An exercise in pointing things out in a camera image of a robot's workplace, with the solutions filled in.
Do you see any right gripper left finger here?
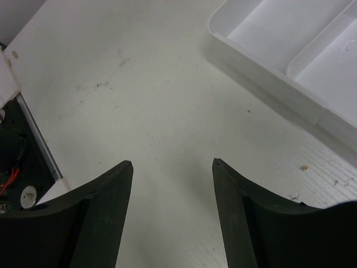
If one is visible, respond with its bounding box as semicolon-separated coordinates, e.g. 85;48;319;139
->
1;160;133;267

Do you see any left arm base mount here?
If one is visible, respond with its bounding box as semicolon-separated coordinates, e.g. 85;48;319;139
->
0;41;64;214

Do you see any white divided organizer tray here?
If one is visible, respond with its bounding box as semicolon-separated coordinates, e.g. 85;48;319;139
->
208;1;356;150

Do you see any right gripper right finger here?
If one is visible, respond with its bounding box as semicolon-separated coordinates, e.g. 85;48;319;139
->
212;159;356;267

